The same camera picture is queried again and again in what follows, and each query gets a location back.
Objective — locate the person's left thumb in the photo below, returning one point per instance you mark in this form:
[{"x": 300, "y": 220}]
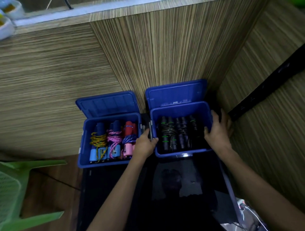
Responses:
[{"x": 154, "y": 141}]

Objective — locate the person's left forearm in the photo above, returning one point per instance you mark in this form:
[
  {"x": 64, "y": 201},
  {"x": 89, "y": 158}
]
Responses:
[{"x": 114, "y": 197}]

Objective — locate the white plastic container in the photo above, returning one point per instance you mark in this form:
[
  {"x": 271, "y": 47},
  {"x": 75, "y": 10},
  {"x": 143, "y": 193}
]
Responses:
[
  {"x": 13, "y": 9},
  {"x": 5, "y": 27}
]

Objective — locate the green plastic chair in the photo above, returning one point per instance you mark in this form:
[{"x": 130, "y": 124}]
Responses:
[{"x": 9, "y": 190}]

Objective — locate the black wall strip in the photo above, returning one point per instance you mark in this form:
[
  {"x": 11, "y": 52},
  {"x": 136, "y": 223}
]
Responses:
[{"x": 266, "y": 88}]

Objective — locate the person's right thumb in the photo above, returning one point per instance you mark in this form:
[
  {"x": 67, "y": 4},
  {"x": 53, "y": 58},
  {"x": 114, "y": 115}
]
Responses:
[{"x": 206, "y": 132}]

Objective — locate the person's left hand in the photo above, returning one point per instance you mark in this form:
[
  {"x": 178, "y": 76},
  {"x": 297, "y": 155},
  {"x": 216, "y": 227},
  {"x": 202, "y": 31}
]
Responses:
[{"x": 143, "y": 146}]

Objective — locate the white window sill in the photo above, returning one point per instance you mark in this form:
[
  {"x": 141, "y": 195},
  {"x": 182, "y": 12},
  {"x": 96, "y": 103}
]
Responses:
[{"x": 78, "y": 10}]

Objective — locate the blue bin lid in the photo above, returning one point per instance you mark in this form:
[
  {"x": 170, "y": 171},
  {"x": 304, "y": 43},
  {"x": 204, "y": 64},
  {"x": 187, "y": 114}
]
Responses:
[
  {"x": 107, "y": 104},
  {"x": 176, "y": 94}
]

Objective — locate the person's right hand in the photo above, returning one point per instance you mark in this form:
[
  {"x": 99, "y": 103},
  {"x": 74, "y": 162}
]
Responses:
[{"x": 220, "y": 138}]

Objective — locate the person's right forearm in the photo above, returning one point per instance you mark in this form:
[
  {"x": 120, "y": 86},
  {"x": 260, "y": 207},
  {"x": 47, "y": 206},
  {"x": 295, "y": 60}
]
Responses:
[{"x": 259, "y": 190}]

